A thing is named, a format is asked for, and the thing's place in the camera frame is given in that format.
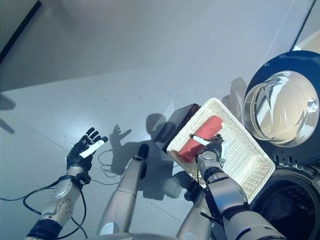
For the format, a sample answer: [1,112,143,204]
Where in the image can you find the round glass washer door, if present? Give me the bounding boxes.
[242,49,320,166]

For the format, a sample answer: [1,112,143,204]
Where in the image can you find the black stool under basket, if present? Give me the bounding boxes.
[161,103,202,155]

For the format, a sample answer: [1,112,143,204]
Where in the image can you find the white wicker laundry basket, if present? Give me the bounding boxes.
[166,97,276,205]

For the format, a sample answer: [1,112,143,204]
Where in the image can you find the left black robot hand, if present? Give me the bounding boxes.
[65,126,109,174]

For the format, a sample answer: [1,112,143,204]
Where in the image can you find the red cloth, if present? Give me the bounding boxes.
[178,115,224,164]

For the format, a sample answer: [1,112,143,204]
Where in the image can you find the thin white floor cable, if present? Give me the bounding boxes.
[96,148,127,179]

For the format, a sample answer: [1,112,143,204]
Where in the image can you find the left silver robot leg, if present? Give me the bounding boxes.
[96,143,151,237]

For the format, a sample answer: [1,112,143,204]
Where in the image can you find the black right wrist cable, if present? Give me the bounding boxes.
[196,169,224,224]

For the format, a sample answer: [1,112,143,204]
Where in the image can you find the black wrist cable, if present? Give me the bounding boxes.
[0,174,89,240]
[196,169,224,224]

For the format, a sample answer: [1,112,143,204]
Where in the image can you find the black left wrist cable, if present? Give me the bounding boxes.
[0,174,89,240]

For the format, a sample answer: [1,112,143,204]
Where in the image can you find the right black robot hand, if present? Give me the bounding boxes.
[191,133,225,155]

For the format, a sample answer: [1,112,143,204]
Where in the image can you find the silver robot leg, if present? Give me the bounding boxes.
[96,143,151,237]
[176,179,219,240]

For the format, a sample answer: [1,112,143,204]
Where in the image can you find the grey robot torso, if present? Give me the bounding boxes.
[94,232,181,240]

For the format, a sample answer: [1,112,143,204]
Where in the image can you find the right silver robot leg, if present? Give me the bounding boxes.
[176,179,219,240]

